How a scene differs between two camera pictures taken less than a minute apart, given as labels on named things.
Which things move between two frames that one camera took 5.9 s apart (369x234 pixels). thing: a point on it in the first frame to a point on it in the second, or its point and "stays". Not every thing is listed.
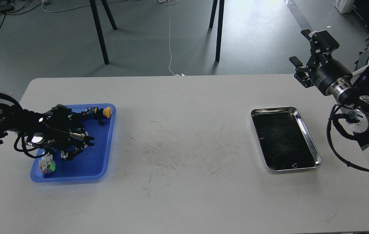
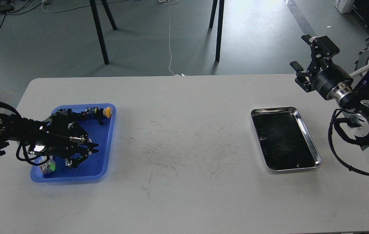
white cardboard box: [343, 6] stays
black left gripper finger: [69, 155] to [74, 163]
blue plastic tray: [92, 163] stays
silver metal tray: [285, 142] stays
